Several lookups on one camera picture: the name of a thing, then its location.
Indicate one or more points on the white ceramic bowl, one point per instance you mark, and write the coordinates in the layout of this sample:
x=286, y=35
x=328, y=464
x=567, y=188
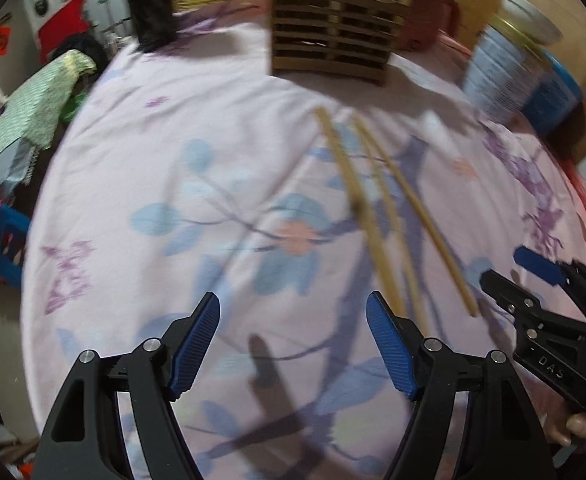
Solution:
x=533, y=15

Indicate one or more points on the dark soy sauce bottle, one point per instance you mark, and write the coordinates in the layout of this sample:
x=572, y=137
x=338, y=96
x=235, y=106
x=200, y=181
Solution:
x=153, y=10

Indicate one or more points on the green patterned tablecloth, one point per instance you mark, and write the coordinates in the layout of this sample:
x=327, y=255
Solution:
x=28, y=110

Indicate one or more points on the blue plastic container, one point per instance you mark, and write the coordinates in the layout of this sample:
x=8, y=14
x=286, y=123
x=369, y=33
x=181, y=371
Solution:
x=555, y=95

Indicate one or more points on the wooden slatted chopstick holder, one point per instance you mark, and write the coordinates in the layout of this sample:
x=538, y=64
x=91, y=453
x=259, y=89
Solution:
x=333, y=35

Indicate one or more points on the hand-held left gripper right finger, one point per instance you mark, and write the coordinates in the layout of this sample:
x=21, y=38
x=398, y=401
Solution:
x=390, y=345

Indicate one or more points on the silver table cover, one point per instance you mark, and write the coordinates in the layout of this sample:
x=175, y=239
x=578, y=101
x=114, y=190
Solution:
x=3, y=170

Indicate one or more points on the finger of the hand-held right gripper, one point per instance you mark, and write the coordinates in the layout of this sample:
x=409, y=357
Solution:
x=510, y=297
x=538, y=265

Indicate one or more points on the red electric cooking pot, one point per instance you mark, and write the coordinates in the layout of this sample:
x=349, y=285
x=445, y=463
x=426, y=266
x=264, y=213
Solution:
x=425, y=20

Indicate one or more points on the blue plastic stool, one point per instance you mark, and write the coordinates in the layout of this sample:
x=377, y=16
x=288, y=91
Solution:
x=8, y=245

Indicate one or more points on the milk powder tin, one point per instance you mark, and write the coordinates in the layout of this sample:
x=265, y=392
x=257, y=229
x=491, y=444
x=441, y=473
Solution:
x=503, y=75

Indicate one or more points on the black jacket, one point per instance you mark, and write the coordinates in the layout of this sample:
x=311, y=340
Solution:
x=85, y=47

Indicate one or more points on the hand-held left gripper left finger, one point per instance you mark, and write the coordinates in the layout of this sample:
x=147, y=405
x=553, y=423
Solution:
x=193, y=345

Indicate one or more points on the person's right hand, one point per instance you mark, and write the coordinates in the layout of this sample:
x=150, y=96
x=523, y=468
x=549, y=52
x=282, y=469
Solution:
x=580, y=427

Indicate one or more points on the red cloth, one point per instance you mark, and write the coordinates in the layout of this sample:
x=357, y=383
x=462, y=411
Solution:
x=65, y=20

